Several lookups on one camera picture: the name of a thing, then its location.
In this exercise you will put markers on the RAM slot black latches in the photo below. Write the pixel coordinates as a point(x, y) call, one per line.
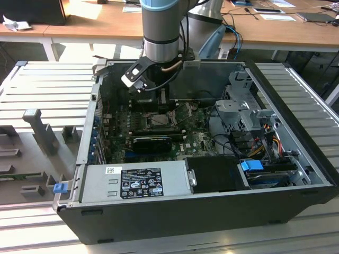
point(159, 134)
point(159, 129)

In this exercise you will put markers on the dark tablet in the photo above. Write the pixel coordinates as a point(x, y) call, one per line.
point(315, 17)

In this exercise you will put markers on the grey power supply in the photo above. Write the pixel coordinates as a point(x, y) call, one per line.
point(100, 182)

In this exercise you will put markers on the black drive connectors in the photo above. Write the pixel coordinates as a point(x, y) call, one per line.
point(239, 140)

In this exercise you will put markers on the wooden desk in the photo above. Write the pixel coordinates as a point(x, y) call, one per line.
point(23, 30)
point(265, 31)

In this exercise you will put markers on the metal drive cage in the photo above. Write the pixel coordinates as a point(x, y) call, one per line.
point(233, 105)

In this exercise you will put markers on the blue disk carrier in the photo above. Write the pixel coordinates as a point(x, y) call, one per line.
point(251, 166)

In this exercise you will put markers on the grey parts rack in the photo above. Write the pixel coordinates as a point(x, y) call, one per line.
point(39, 132)

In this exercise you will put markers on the black open PC case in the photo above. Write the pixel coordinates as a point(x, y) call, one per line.
point(159, 219)

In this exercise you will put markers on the crumpled white paper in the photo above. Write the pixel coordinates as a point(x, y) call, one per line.
point(16, 25)

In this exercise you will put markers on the CPU socket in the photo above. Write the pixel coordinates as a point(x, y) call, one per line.
point(144, 123)

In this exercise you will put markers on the black mouse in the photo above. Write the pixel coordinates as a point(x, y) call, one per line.
point(246, 10)

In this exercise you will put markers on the black plastic shroud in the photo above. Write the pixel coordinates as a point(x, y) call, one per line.
point(217, 174)

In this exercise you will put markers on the green motherboard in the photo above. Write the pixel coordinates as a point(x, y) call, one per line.
point(196, 135)

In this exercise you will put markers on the white phone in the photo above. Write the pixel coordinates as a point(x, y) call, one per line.
point(267, 10)

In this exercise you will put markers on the black box on desk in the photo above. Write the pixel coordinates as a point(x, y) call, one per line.
point(31, 12)

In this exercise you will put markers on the small white box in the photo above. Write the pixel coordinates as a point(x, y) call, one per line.
point(223, 54)

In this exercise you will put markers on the blue case latch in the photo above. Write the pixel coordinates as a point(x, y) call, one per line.
point(60, 188)

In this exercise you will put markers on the black graphics card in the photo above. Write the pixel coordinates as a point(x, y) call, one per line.
point(152, 145)

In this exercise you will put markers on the pale blue teach pendant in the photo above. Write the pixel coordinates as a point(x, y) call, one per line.
point(214, 39)

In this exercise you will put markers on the silver CPU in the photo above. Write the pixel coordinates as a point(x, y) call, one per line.
point(160, 119)

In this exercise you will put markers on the blue board connector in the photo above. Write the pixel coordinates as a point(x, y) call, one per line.
point(129, 153)

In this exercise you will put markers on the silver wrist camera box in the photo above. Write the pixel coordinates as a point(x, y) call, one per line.
point(131, 76)

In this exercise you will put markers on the green RAM stick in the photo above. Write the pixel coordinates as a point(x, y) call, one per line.
point(21, 175)

